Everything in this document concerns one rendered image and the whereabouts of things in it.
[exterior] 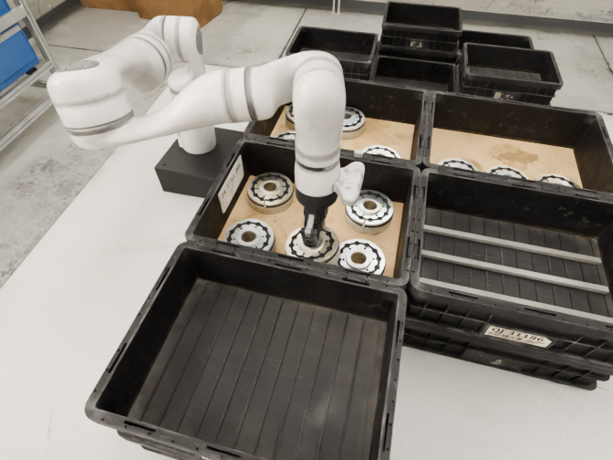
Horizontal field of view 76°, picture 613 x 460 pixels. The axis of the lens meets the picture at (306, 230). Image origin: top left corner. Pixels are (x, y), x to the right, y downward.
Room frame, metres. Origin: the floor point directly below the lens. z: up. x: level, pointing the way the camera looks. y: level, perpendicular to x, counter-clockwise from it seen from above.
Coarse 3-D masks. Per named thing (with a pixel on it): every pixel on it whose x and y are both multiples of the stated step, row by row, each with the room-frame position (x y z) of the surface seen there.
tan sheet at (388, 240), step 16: (240, 208) 0.58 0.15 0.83; (288, 208) 0.58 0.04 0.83; (336, 208) 0.58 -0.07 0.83; (400, 208) 0.58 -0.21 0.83; (272, 224) 0.54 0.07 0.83; (288, 224) 0.54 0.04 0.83; (336, 224) 0.54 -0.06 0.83; (368, 240) 0.49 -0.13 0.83; (384, 240) 0.49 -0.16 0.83; (384, 256) 0.45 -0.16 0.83; (384, 272) 0.41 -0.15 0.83
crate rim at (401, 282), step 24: (240, 144) 0.68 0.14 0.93; (264, 144) 0.68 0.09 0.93; (288, 144) 0.68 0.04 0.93; (408, 168) 0.60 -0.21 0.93; (216, 192) 0.54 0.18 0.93; (408, 216) 0.47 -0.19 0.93; (192, 240) 0.42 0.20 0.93; (216, 240) 0.42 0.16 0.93; (408, 240) 0.43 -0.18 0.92; (312, 264) 0.37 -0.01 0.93; (408, 264) 0.37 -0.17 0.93
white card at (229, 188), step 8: (240, 160) 0.65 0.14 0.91; (240, 168) 0.65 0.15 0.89; (232, 176) 0.60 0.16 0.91; (240, 176) 0.64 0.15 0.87; (224, 184) 0.57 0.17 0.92; (232, 184) 0.60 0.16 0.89; (224, 192) 0.56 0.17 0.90; (232, 192) 0.59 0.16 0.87; (224, 200) 0.56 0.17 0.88; (224, 208) 0.55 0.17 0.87
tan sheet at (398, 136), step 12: (372, 120) 0.91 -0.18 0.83; (384, 120) 0.91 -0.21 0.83; (276, 132) 0.85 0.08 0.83; (372, 132) 0.85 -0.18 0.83; (384, 132) 0.85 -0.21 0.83; (396, 132) 0.85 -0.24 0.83; (408, 132) 0.85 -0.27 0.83; (348, 144) 0.80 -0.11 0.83; (360, 144) 0.80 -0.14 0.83; (372, 144) 0.80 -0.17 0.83; (384, 144) 0.80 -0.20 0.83; (396, 144) 0.80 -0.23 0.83; (408, 144) 0.80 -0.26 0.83; (408, 156) 0.76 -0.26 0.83
